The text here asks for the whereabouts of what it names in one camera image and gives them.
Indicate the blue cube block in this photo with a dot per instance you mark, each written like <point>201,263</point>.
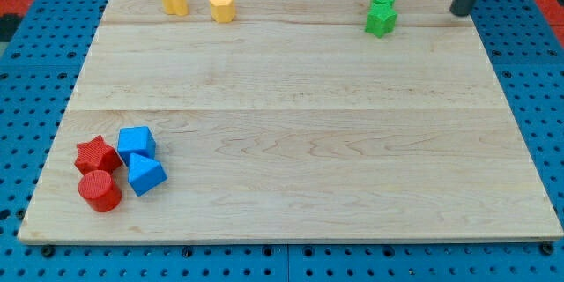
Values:
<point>138,140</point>

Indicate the red cylinder block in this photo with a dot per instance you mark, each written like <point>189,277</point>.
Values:
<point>100,191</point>

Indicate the blue triangular prism block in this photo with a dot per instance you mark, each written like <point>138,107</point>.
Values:
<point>145,174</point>

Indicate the yellow hexagon block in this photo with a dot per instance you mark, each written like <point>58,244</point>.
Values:
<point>223,11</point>

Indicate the green star block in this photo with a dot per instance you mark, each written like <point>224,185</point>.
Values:
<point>381,20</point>

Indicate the red star block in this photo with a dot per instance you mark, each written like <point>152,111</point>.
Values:
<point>97,155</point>

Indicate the yellow heart block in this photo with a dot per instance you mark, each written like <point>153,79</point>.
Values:
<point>175,7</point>

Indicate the light wooden board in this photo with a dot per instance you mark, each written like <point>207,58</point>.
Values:
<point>291,124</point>

